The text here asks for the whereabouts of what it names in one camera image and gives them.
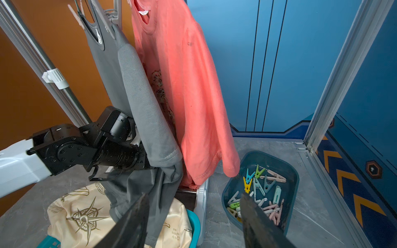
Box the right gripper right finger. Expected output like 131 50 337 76
240 193 294 248

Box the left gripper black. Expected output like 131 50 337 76
133 144 153 170

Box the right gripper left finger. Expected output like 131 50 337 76
95 194 149 248

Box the grey garment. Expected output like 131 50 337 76
80 14 183 247

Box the beige patterned cloth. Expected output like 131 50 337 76
47 182 193 248

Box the red t-shirt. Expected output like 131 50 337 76
128 1 240 189

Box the white wire hanger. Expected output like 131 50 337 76
75 0 123 34

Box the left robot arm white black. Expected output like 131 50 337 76
1 106 152 197

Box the dark teal clothespin bin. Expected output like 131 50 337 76
222 151 299 234

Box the teal plastic laundry basket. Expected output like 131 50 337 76
37 209 201 248

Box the metal clothes drying rack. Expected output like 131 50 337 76
0 0 210 246

